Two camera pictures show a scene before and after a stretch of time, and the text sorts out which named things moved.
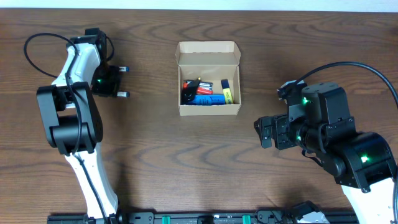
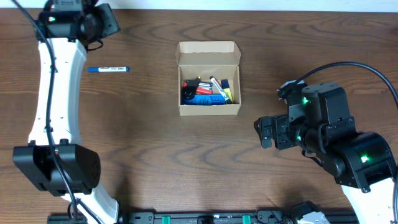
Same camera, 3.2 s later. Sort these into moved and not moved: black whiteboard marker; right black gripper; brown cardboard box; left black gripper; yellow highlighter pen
Moved: left black gripper; black whiteboard marker
Not moved: yellow highlighter pen; right black gripper; brown cardboard box
